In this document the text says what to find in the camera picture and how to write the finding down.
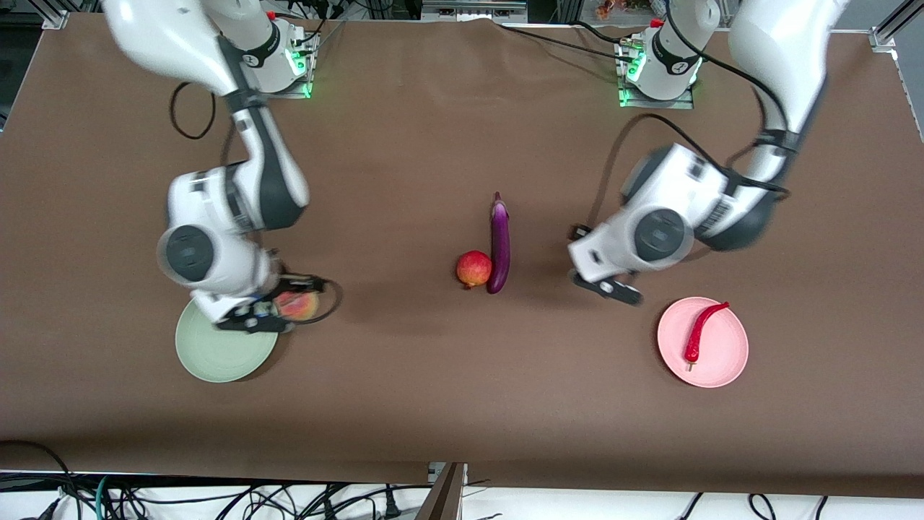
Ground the peach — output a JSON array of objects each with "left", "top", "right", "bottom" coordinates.
[{"left": 276, "top": 291, "right": 321, "bottom": 323}]

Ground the purple eggplant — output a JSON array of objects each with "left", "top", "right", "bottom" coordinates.
[{"left": 485, "top": 191, "right": 513, "bottom": 294}]

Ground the red chili pepper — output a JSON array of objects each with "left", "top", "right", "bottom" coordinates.
[{"left": 684, "top": 302, "right": 731, "bottom": 372}]

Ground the green plate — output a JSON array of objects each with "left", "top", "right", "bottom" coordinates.
[{"left": 175, "top": 296, "right": 280, "bottom": 384}]

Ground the red apple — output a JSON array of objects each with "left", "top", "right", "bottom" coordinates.
[{"left": 456, "top": 250, "right": 493, "bottom": 289}]

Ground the pink plate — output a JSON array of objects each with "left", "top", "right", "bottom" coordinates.
[{"left": 657, "top": 297, "right": 749, "bottom": 389}]

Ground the brown table cover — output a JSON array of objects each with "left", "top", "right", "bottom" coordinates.
[{"left": 0, "top": 13, "right": 924, "bottom": 499}]

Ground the grey metal box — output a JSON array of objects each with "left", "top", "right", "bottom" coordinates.
[{"left": 421, "top": 0, "right": 529, "bottom": 22}]

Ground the aluminium corner profile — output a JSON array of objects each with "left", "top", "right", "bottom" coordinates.
[
  {"left": 29, "top": 0, "right": 71, "bottom": 31},
  {"left": 869, "top": 0, "right": 924, "bottom": 53}
]

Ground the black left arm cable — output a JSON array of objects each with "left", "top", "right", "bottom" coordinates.
[{"left": 574, "top": 0, "right": 791, "bottom": 243}]

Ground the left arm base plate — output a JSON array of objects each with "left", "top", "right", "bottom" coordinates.
[{"left": 618, "top": 40, "right": 695, "bottom": 111}]

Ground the thin black floor cable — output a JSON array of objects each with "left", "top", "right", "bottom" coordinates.
[{"left": 209, "top": 485, "right": 304, "bottom": 520}]

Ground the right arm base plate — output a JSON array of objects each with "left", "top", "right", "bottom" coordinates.
[{"left": 237, "top": 18, "right": 320, "bottom": 100}]

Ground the long black table cable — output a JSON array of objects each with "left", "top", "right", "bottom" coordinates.
[{"left": 500, "top": 24, "right": 640, "bottom": 64}]

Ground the short black table cable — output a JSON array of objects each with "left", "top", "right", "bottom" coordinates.
[{"left": 569, "top": 19, "right": 625, "bottom": 43}]

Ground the thick black arched cable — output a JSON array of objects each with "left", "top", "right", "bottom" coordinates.
[{"left": 0, "top": 439, "right": 77, "bottom": 520}]

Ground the aluminium frame profile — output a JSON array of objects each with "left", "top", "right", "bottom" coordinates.
[{"left": 415, "top": 462, "right": 468, "bottom": 520}]

